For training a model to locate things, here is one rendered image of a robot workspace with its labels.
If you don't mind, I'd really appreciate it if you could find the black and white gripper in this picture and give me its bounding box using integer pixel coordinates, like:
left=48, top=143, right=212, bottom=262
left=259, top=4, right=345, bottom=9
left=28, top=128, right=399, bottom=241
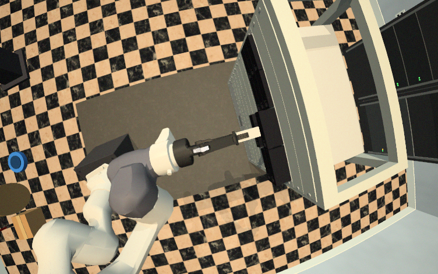
left=172, top=127, right=261, bottom=168

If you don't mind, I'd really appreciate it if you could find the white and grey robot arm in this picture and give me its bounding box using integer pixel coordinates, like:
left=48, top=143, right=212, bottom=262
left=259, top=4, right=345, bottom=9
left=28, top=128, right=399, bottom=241
left=32, top=128, right=179, bottom=274

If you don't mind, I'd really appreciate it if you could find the grey storage rack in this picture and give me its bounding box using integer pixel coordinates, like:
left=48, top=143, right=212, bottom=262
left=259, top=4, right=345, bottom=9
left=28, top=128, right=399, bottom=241
left=228, top=0, right=408, bottom=210

